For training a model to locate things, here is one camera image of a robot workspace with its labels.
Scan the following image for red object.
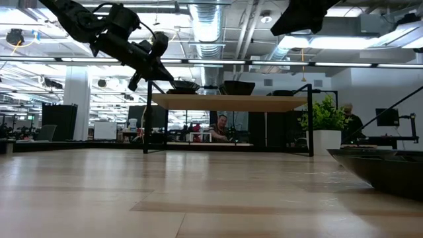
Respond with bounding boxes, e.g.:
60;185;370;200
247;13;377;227
192;123;203;143

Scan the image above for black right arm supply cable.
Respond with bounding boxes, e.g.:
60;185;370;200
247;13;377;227
340;85;423;145

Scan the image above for green plant in white pot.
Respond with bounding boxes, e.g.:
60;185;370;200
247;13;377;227
296;94;354;157

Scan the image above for yellow hanging cord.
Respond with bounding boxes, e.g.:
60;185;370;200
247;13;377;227
299;49;307;83

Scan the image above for white board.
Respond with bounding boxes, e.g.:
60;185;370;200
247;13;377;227
94;120;118;141

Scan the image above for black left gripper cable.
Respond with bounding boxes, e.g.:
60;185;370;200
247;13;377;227
91;1;158;42

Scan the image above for dark background desk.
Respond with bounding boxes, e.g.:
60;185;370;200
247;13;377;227
366;135;420;149

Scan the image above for person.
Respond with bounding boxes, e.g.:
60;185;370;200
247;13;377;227
341;102;367;143
210;114;237;143

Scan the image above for small black monitor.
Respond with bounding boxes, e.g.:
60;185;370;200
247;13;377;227
375;108;400;127

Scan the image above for background robot stations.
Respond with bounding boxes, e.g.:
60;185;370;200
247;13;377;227
0;114;37;141

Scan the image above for white building column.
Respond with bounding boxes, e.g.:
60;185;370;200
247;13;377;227
63;76;91;141

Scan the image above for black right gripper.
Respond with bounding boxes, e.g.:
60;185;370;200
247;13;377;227
270;0;341;37

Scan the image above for black cabinet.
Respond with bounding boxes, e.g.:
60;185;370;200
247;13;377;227
42;103;79;142

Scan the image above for grey office chair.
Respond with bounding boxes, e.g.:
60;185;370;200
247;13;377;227
35;124;58;142

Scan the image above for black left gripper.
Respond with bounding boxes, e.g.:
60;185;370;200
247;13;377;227
90;30;175;82

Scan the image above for silver ribbed ventilation duct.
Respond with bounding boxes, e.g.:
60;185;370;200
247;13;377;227
187;0;226;87

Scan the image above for silver slanted ventilation duct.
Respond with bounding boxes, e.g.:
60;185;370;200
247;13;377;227
264;34;298;65

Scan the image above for black partition panel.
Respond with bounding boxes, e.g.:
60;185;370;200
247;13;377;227
248;111;266;148
266;111;288;148

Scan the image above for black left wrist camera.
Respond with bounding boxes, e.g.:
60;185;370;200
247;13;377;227
128;71;143;93

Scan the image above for bright ceiling light panel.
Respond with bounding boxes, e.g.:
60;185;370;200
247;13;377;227
280;34;377;51

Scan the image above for white metal rack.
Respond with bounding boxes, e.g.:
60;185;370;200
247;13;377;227
189;132;213;143

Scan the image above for large dark screen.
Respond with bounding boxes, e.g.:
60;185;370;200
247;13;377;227
128;104;168;130

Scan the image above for black leaf-shaped mini plate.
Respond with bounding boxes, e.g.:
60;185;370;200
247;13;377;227
327;147;423;202
169;79;202;92
166;88;199;96

